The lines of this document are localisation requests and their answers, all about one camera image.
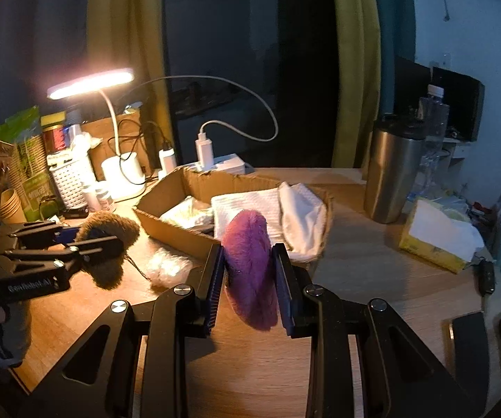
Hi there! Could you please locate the black car key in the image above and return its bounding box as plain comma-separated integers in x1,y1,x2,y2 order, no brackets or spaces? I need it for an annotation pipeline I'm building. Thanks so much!
476,258,496,297

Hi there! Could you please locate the brown cardboard box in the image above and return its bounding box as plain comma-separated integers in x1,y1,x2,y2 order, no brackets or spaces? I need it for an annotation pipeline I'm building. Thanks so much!
80,110,153,181

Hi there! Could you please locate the clear plastic packet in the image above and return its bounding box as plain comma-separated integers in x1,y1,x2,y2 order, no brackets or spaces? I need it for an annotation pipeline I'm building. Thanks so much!
159,195,214,231

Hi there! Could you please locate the black monitor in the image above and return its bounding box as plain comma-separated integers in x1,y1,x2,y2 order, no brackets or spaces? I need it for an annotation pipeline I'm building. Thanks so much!
432,67,485,141

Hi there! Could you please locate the white textured cloth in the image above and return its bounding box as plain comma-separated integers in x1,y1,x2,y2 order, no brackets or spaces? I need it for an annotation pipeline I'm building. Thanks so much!
211,188,284,245

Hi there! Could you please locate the white pill bottle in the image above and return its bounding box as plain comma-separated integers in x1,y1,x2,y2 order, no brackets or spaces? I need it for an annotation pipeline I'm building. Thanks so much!
95,188,115,211

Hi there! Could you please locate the yellow curtain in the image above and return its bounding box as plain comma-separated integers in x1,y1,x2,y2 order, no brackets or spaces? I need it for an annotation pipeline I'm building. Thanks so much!
332,0,382,167

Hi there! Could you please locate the stack of paper cups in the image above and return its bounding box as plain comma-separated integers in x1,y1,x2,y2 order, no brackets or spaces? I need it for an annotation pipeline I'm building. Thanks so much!
0,189,26,224

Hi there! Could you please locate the yellow tissue pack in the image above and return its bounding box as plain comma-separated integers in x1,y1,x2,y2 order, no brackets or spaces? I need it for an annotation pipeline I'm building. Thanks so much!
399,198,485,274

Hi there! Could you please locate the white charger with black cable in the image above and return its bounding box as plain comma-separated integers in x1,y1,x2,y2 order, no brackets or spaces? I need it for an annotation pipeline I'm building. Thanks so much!
106,118,179,175

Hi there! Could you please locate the green snack bag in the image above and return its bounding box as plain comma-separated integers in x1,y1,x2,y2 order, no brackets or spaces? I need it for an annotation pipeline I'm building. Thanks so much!
0,106,56,222

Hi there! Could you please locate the steel travel mug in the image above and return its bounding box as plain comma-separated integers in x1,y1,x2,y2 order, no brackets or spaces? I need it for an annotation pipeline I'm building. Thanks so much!
363,113,426,224

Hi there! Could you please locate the white folded towel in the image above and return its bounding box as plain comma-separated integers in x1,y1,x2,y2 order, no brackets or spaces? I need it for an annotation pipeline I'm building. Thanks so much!
279,182,327,262

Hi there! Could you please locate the brown cardboard tray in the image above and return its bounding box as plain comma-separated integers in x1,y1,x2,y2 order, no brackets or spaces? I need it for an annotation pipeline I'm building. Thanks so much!
134,168,332,267

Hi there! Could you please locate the white perforated basket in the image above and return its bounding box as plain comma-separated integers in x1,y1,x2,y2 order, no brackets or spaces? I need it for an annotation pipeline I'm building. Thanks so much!
46,155,87,209

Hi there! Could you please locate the white desk lamp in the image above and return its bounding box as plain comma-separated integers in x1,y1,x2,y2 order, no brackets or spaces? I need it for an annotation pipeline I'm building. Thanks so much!
46,67,146,202

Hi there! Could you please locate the white power strip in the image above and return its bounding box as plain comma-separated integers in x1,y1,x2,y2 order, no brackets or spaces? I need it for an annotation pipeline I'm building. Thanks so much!
184,154,245,175

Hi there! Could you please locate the clear plastic water bottle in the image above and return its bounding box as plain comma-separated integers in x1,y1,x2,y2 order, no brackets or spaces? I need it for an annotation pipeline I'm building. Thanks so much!
411,84,449,198

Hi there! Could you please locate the red can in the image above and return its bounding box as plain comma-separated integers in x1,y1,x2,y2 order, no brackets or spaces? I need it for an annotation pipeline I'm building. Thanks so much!
42,125,66,154

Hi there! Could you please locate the black smartphone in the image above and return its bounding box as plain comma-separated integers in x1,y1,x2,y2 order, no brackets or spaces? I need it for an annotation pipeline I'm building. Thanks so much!
449,311,490,409

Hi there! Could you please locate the purple fuzzy pouch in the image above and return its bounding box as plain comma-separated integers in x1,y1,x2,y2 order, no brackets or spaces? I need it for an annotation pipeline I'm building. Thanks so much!
222,210,278,331

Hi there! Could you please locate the brown fuzzy pouch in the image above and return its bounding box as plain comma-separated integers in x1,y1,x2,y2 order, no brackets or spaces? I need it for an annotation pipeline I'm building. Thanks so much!
75,210,140,290

